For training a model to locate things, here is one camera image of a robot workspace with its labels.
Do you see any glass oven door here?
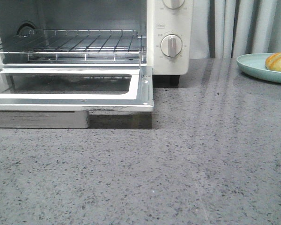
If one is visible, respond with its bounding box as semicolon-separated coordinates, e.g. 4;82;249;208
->
0;64;154;128

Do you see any golden croissant bread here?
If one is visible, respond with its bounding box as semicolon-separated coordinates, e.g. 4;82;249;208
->
265;52;281;72

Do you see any white Toshiba toaster oven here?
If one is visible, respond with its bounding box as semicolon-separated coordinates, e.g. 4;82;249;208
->
0;0;193;88

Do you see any upper cream oven knob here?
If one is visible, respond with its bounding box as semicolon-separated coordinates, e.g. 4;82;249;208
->
163;0;184;9

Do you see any lower cream timer knob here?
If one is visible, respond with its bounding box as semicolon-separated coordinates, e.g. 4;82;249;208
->
161;35;182;58

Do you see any grey white curtain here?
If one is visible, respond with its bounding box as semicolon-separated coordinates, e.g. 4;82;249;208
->
190;0;281;59

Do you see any light green plate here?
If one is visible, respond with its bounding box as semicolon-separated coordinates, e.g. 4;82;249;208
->
237;53;281;83

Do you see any metal wire oven rack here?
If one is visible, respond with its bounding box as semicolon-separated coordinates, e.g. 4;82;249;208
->
0;30;147;64

